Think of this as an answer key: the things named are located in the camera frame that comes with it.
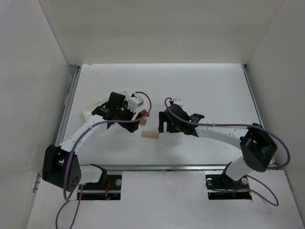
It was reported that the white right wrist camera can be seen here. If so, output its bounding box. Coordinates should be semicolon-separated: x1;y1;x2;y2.
170;99;183;108

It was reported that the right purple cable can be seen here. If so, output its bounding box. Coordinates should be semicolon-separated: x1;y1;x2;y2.
163;96;292;206

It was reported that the dark striped wood block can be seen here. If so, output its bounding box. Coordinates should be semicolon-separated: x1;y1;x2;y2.
139;119;147;126

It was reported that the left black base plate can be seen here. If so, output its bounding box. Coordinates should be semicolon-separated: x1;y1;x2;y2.
83;173;122;194

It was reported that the purple cable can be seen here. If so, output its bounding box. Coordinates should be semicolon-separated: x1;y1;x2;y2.
163;96;292;206
56;90;153;229

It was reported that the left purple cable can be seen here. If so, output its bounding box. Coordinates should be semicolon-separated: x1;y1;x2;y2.
56;90;153;229

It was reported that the white plastic tray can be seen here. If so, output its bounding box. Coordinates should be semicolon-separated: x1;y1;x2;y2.
81;89;132;120

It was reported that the aluminium rail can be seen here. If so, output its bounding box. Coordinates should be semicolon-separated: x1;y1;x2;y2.
104;163;277;172
242;63;278;165
52;65;82;145

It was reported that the left aluminium rail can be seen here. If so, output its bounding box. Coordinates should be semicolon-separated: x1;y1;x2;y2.
52;65;82;145

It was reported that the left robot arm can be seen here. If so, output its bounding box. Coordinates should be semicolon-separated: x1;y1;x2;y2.
42;92;146;192

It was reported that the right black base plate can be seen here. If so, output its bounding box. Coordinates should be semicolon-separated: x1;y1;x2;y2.
205;174;249;192

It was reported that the right aluminium rail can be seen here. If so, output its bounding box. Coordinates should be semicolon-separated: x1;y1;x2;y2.
242;63;278;165

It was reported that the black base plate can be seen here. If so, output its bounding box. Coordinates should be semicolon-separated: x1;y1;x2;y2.
205;174;249;192
83;173;122;194

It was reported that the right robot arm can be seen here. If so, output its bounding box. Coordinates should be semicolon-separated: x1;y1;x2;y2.
158;104;277;189

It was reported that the front aluminium rail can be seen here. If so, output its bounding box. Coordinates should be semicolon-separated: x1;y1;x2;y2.
104;163;277;172

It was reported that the orange triangular wood block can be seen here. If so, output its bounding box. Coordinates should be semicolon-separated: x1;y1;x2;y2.
140;109;148;115

